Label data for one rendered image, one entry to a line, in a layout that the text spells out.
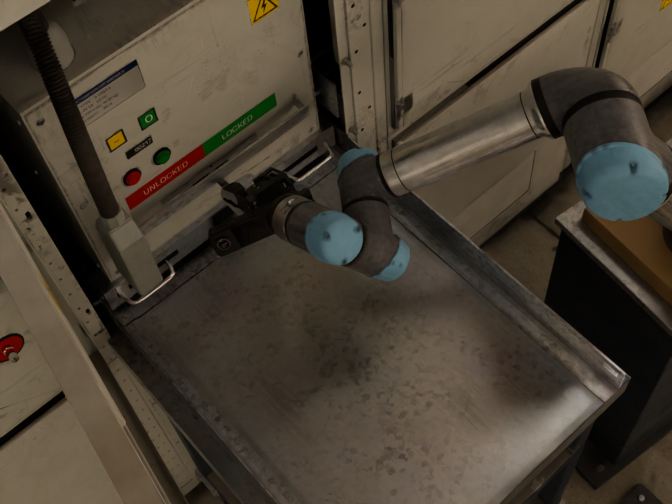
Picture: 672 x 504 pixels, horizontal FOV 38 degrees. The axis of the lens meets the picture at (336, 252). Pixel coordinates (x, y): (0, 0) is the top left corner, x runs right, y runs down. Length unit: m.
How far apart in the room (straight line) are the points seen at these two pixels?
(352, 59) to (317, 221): 0.42
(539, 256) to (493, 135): 1.35
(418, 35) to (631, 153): 0.59
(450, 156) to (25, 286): 0.74
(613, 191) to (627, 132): 0.08
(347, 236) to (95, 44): 0.45
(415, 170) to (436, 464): 0.48
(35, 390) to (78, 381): 0.81
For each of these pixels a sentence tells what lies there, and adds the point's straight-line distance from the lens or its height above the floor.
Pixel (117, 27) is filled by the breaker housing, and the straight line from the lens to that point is 1.48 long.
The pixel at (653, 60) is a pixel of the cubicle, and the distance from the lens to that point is 2.90.
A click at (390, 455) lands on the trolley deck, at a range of 1.65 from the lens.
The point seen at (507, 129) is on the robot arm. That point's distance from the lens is 1.49.
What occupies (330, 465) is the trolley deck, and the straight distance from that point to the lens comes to 1.65.
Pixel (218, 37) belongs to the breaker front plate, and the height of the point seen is 1.30.
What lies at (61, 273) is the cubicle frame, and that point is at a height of 1.10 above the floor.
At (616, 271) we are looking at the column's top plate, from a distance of 1.95.
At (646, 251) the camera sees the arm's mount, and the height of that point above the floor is 0.79.
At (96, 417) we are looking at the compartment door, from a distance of 0.93.
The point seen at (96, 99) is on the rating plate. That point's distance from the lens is 1.47.
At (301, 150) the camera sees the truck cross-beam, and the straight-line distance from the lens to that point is 1.87.
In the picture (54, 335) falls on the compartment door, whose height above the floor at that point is 1.58.
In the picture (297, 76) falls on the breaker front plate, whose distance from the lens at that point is 1.74.
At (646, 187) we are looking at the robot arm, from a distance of 1.39.
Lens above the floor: 2.40
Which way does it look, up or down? 59 degrees down
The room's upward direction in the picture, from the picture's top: 8 degrees counter-clockwise
